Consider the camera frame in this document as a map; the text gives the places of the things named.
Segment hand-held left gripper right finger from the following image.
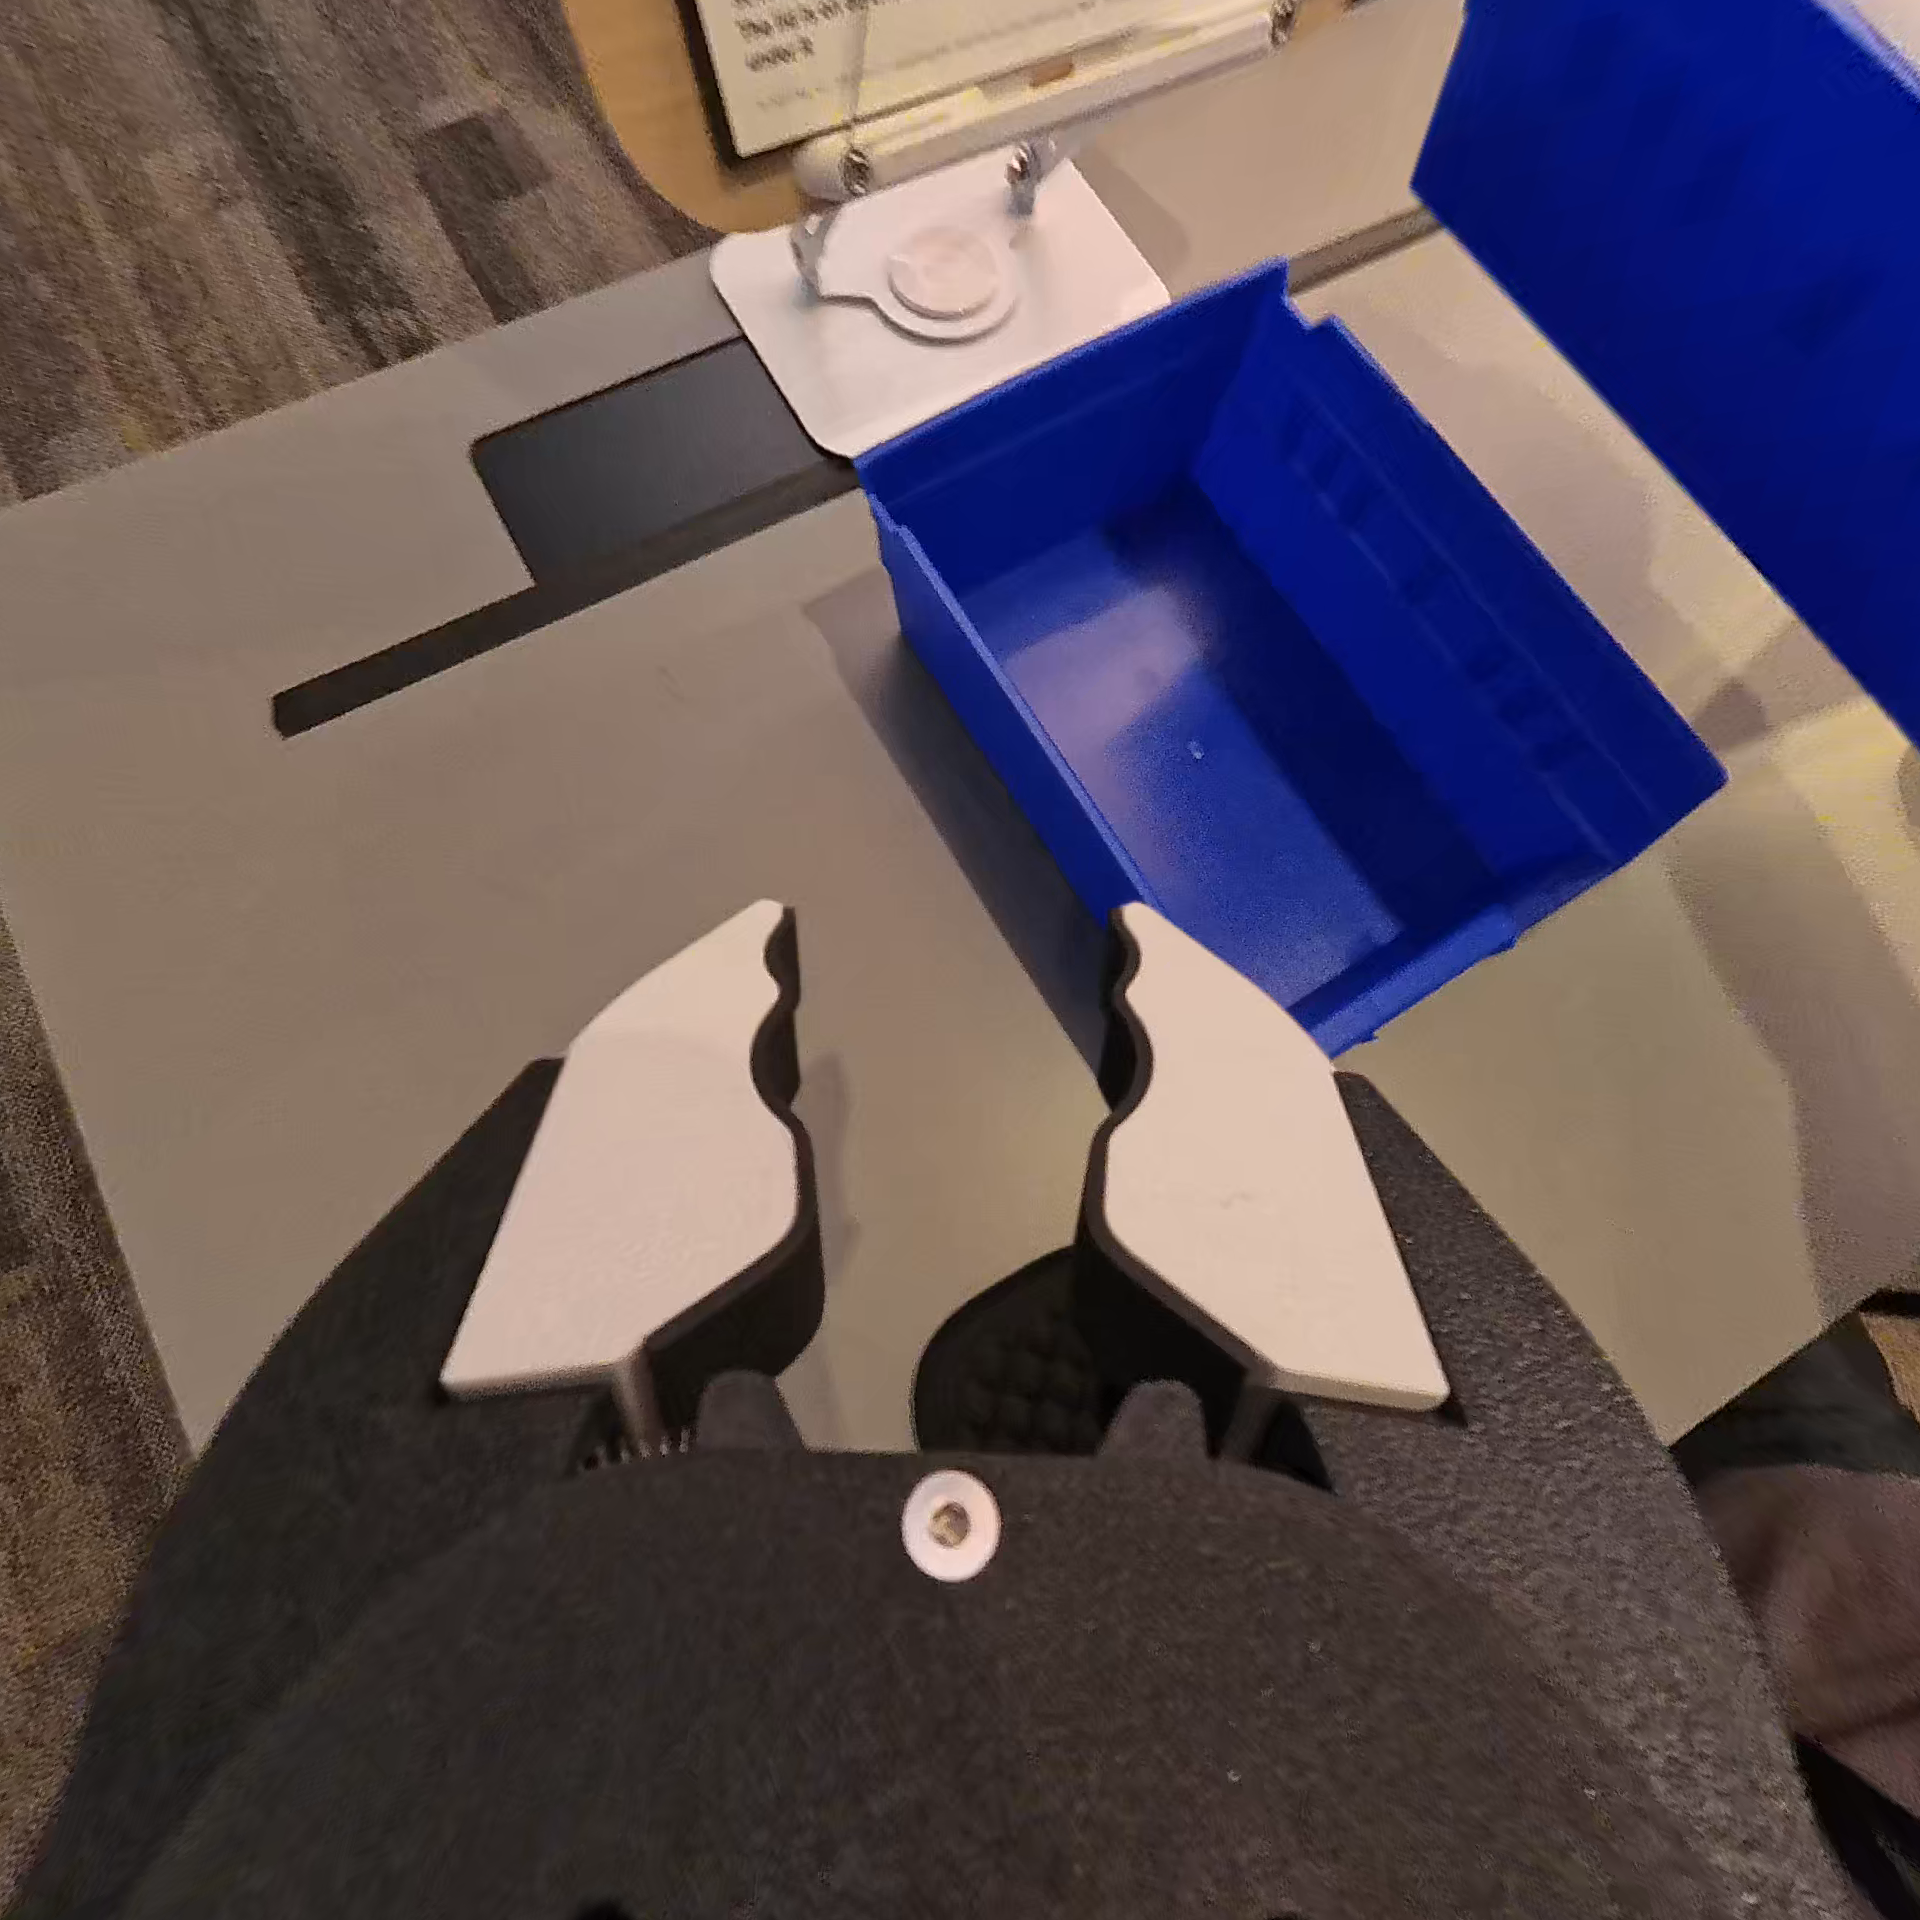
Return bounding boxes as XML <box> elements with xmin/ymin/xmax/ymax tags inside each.
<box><xmin>1076</xmin><ymin>900</ymin><xmax>1454</xmax><ymax>1463</ymax></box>

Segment instruction sheet on stand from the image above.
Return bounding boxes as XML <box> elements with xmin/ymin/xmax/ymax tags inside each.
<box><xmin>562</xmin><ymin>0</ymin><xmax>1462</xmax><ymax>454</ymax></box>

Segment printed instruction sheet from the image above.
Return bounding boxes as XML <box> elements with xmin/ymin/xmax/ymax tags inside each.
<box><xmin>674</xmin><ymin>0</ymin><xmax>1275</xmax><ymax>166</ymax></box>

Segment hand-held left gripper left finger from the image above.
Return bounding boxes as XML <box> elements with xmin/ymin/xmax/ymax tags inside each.
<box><xmin>438</xmin><ymin>900</ymin><xmax>826</xmax><ymax>1449</ymax></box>

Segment blue plastic storage bin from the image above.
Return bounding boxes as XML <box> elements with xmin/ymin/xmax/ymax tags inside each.
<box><xmin>1408</xmin><ymin>0</ymin><xmax>1920</xmax><ymax>752</ymax></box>
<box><xmin>854</xmin><ymin>259</ymin><xmax>1731</xmax><ymax>1063</ymax></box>

